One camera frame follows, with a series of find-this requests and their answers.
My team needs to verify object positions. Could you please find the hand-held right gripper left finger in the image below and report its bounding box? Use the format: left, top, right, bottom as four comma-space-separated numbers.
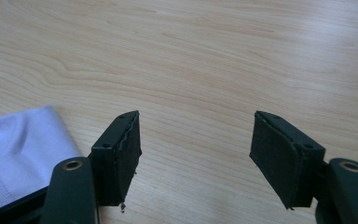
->
90, 110, 143, 207

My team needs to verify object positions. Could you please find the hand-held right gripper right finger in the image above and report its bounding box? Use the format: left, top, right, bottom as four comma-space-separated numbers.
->
249, 110, 326, 210

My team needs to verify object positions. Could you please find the pale lavender sock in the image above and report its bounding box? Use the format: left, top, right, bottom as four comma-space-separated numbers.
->
0, 105, 82, 209

